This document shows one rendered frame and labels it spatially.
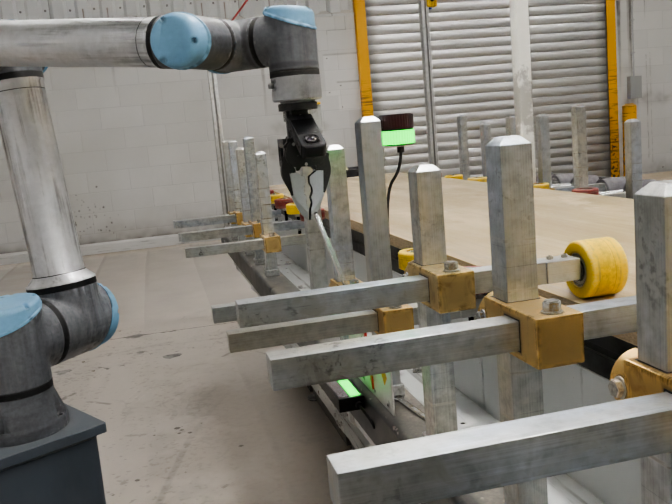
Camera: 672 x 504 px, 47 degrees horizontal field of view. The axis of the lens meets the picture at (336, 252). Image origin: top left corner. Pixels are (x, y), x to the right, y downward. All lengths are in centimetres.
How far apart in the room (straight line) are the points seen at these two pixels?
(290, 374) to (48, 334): 104
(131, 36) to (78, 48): 12
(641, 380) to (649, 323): 4
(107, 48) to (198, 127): 747
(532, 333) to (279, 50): 80
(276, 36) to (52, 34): 41
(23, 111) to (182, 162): 714
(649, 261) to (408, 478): 24
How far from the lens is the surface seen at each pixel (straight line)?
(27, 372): 167
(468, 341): 76
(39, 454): 166
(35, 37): 155
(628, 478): 112
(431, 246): 104
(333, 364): 72
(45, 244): 178
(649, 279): 60
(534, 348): 76
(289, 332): 123
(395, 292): 99
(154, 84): 890
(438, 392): 109
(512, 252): 80
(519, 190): 80
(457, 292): 98
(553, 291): 117
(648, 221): 59
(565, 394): 121
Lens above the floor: 116
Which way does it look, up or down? 9 degrees down
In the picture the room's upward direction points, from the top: 5 degrees counter-clockwise
